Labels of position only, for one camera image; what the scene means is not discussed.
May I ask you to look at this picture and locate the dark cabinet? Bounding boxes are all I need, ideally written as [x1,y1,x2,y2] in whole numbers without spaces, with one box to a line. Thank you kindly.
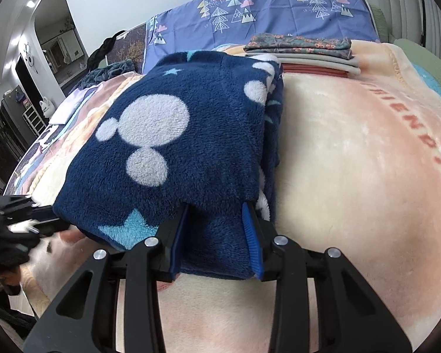
[1,87,35,146]

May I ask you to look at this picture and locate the black cloth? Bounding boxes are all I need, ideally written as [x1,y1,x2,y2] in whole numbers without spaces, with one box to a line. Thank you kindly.
[87,30,128,70]

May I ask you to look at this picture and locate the light blue cloth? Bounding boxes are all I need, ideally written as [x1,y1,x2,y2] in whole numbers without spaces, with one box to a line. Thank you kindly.
[412,64,441,97]

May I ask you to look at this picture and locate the green pillow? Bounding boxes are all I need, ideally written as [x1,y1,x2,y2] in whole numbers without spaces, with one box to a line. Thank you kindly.
[370,6,441,104]

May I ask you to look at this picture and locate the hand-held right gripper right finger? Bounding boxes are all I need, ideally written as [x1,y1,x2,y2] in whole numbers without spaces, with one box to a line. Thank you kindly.
[242,201,415,353]

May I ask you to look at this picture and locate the arched wall mirror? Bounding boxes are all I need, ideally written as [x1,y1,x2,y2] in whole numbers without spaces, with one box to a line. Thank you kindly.
[32,0,89,87]

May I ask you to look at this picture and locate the white cat figurine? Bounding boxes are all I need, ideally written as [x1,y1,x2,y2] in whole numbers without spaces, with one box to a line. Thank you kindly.
[39,96,56,117]

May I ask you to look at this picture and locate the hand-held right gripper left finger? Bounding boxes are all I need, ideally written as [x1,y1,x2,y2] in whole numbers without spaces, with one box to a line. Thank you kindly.
[22,205,191,353]

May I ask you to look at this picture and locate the white shelf rack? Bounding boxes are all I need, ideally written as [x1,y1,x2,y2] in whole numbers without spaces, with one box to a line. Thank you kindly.
[21,107,48,136]

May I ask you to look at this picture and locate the dark branch-print pillow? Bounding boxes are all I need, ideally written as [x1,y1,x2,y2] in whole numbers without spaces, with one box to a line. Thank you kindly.
[106,22,148,76]

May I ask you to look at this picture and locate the folded rust cloth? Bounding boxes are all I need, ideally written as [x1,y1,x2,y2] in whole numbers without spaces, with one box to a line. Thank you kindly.
[281,62,350,80]

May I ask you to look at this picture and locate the printed bed sheet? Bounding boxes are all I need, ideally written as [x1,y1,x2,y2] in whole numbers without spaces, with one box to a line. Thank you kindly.
[6,123,65,196]

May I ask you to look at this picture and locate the blue tree-print pillow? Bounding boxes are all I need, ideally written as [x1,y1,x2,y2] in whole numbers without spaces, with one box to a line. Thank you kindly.
[143,0,381,75]

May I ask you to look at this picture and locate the folded grey cloth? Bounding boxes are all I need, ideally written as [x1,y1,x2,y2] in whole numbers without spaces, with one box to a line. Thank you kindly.
[279,53,361,75]

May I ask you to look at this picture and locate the white curtain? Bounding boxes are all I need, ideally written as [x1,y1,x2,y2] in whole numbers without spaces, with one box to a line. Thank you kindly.
[374,0,441,56]

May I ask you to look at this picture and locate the navy fleece garment white dots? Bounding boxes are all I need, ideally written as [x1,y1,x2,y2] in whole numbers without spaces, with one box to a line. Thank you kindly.
[53,49,285,280]

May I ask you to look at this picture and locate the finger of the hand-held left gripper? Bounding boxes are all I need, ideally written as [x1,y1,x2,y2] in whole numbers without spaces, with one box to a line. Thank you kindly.
[0,195,61,216]
[7,216,72,237]

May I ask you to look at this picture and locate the lavender cloth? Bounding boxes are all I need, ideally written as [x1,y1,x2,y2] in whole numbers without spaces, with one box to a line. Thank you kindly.
[49,90,91,126]

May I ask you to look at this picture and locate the folded floral cloth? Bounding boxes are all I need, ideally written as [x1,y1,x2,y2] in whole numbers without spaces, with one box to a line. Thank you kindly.
[243,32,354,60]

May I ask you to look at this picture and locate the peach plush blanket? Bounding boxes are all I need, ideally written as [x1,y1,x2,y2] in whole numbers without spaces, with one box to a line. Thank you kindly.
[7,40,441,353]

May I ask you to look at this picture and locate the white wall ornament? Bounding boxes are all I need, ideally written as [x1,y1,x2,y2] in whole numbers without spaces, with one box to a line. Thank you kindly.
[23,41,38,73]

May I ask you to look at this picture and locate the teal knitted cloth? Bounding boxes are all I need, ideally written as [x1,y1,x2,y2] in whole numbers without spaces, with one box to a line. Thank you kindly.
[79,59,136,90]

